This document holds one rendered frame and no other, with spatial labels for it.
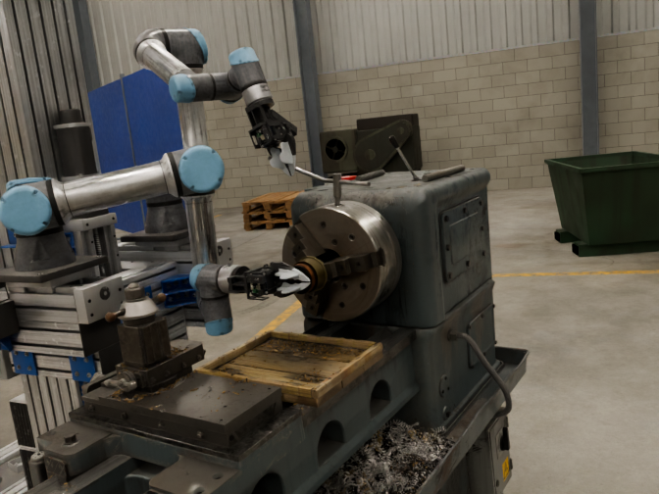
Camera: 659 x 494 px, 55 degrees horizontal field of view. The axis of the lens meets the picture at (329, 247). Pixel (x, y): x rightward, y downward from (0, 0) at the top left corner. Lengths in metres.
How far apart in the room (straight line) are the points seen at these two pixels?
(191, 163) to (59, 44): 0.70
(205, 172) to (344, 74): 10.56
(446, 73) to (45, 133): 10.11
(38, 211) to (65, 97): 0.58
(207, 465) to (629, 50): 11.01
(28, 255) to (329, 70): 10.77
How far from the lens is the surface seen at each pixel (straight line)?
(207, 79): 1.81
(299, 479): 1.41
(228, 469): 1.13
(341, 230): 1.64
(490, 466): 2.21
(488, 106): 11.64
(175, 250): 2.10
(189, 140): 2.17
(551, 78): 11.62
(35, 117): 2.02
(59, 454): 1.32
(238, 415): 1.15
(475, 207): 2.09
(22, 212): 1.62
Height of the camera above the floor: 1.45
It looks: 11 degrees down
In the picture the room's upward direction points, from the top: 6 degrees counter-clockwise
